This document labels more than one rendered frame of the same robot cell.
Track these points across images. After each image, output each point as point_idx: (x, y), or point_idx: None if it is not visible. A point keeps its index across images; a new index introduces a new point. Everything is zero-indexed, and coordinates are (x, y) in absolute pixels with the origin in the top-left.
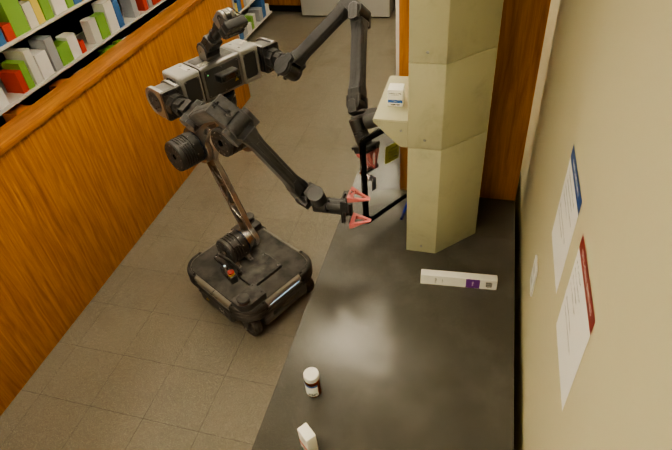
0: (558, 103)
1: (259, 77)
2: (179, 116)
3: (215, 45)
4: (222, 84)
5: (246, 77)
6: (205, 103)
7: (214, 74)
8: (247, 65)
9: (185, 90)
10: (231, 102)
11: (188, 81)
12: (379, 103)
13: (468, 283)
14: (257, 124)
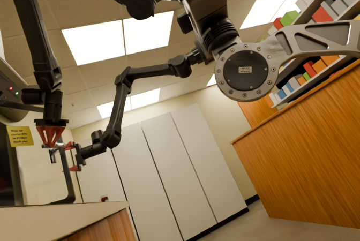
0: None
1: (189, 7)
2: (193, 65)
3: (179, 1)
4: (195, 30)
5: (190, 15)
6: (169, 60)
7: (192, 24)
8: (184, 2)
9: (199, 42)
10: (122, 72)
11: (195, 35)
12: (28, 85)
13: None
14: (115, 84)
